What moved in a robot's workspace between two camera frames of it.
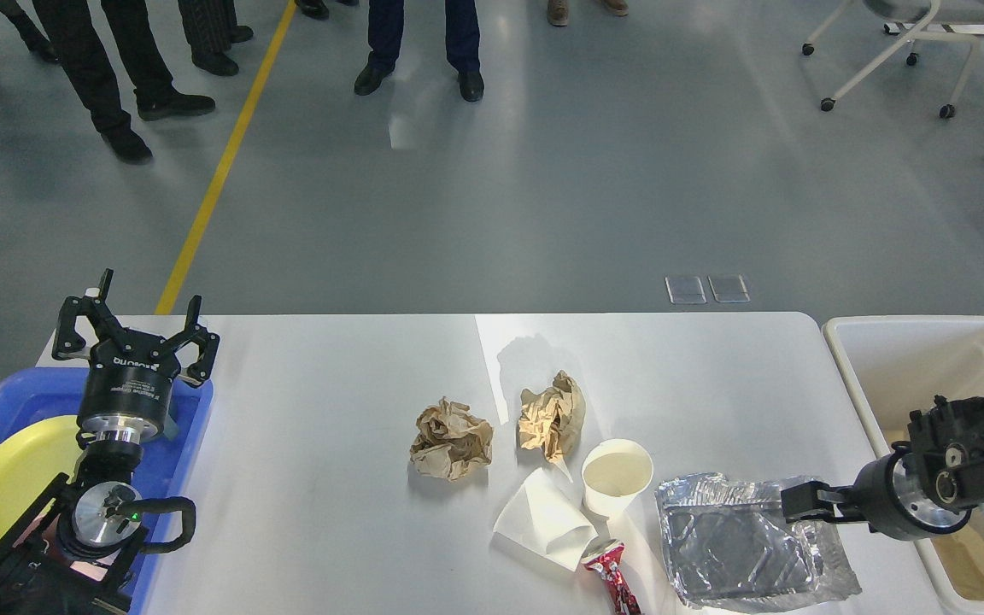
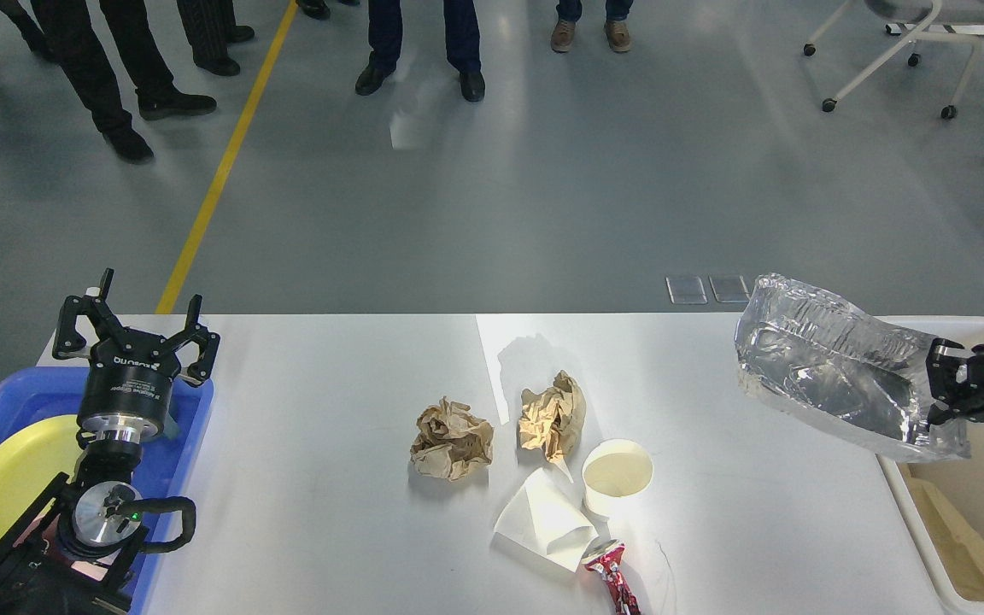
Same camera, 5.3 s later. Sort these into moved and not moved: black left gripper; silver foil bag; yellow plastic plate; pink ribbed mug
Moved: silver foil bag
Not moved: black left gripper; yellow plastic plate; pink ribbed mug
